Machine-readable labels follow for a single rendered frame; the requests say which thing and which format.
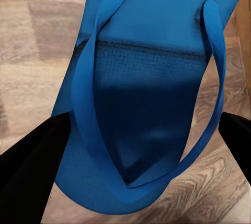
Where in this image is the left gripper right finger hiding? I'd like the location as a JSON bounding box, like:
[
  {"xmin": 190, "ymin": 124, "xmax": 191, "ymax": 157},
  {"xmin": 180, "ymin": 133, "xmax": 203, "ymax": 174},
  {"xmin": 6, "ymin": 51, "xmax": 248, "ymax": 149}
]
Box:
[{"xmin": 218, "ymin": 112, "xmax": 251, "ymax": 185}]

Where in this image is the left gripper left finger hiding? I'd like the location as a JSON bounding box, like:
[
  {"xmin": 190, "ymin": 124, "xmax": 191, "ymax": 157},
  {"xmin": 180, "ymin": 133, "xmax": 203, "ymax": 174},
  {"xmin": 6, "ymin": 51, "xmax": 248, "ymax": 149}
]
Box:
[{"xmin": 0, "ymin": 112, "xmax": 71, "ymax": 224}]

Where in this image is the sandal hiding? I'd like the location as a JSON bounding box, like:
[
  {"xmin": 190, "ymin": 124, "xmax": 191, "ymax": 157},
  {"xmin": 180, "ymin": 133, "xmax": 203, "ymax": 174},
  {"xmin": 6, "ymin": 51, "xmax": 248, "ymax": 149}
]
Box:
[{"xmin": 51, "ymin": 0, "xmax": 239, "ymax": 215}]

